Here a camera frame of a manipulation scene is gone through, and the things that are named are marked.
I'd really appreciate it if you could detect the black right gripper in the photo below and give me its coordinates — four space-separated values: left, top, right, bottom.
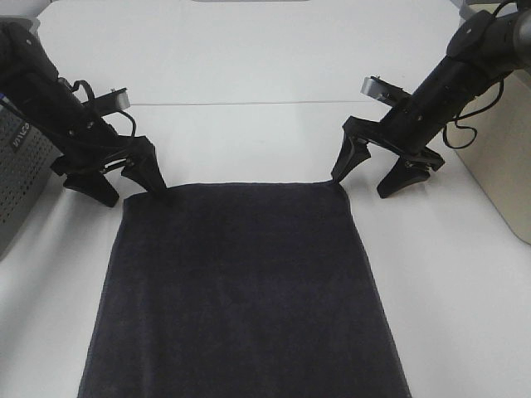
331 57 488 197

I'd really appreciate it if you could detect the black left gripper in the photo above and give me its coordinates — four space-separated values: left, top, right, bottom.
50 99 167 207

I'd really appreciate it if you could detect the dark navy towel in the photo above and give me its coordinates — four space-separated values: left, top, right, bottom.
78 182 411 397

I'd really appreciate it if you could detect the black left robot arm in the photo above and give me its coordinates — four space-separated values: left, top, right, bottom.
1 22 167 207

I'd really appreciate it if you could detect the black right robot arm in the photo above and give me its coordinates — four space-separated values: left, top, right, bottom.
331 1 530 198

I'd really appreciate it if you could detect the grey perforated plastic basket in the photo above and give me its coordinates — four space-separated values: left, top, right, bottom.
1 108 59 253

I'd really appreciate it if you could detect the beige storage bin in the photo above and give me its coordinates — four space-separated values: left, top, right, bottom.
457 68 530 244

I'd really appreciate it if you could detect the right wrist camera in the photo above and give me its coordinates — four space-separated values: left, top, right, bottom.
361 76 411 107

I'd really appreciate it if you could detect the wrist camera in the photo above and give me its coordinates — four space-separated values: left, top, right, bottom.
361 76 411 107
93 88 130 116

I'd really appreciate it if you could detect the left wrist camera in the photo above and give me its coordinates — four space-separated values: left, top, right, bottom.
93 88 130 116

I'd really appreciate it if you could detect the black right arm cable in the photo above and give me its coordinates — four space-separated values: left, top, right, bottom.
441 0 519 149

